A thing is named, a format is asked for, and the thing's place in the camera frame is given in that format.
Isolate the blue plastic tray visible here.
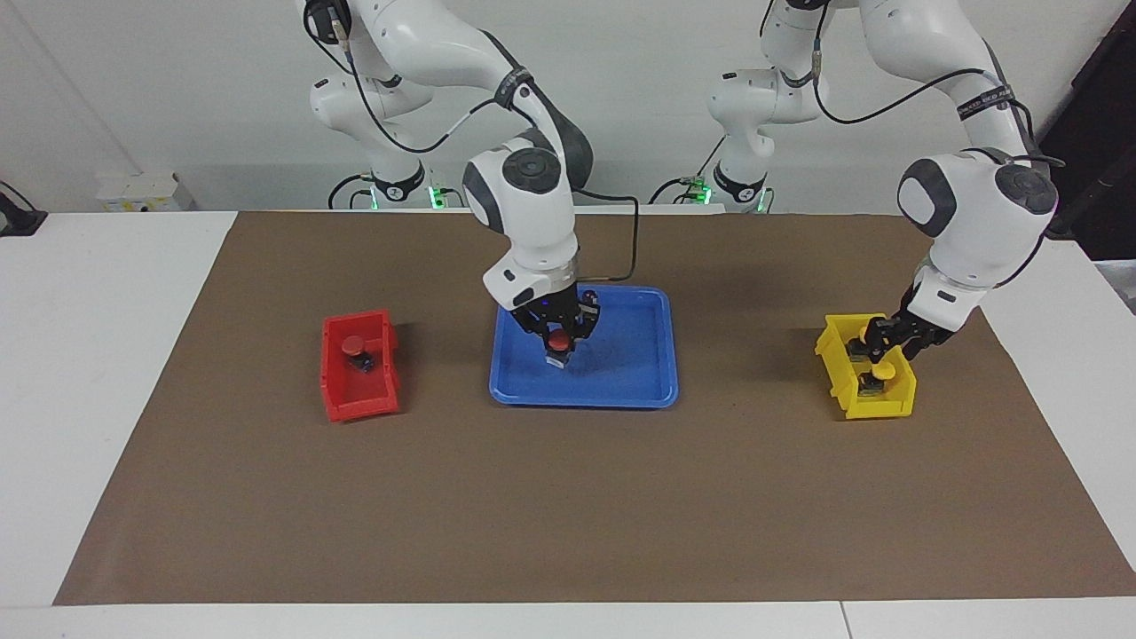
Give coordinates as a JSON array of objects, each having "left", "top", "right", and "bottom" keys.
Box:
[{"left": 489, "top": 283, "right": 680, "bottom": 410}]

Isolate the black table clamp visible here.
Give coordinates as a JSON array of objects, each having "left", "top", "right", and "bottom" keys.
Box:
[{"left": 0, "top": 182, "right": 47, "bottom": 237}]

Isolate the black base cable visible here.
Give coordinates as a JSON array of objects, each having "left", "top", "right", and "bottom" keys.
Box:
[
  {"left": 328, "top": 173, "right": 374, "bottom": 211},
  {"left": 648, "top": 133, "right": 729, "bottom": 205}
]

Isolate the brown paper mat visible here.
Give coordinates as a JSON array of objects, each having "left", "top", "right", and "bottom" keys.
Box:
[{"left": 53, "top": 211, "right": 1136, "bottom": 606}]

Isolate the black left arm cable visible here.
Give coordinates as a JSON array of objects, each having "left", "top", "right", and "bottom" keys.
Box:
[{"left": 759, "top": 0, "right": 1066, "bottom": 170}]

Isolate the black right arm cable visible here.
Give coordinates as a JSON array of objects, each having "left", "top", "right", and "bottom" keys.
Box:
[{"left": 302, "top": 0, "right": 642, "bottom": 285}]

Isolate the yellow plastic bin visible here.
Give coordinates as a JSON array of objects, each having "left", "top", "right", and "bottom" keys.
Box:
[{"left": 815, "top": 312, "right": 918, "bottom": 421}]

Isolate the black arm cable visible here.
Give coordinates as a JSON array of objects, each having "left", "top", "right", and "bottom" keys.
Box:
[
  {"left": 759, "top": 0, "right": 1066, "bottom": 170},
  {"left": 302, "top": 0, "right": 642, "bottom": 285}
]

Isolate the black equipment stand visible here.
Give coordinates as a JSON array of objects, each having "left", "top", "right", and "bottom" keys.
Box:
[{"left": 1038, "top": 22, "right": 1136, "bottom": 261}]

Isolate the white power box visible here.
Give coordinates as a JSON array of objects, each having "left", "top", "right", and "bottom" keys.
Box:
[{"left": 96, "top": 173, "right": 194, "bottom": 212}]

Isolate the red plastic bin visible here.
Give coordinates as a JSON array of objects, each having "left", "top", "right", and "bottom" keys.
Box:
[{"left": 319, "top": 309, "right": 402, "bottom": 423}]

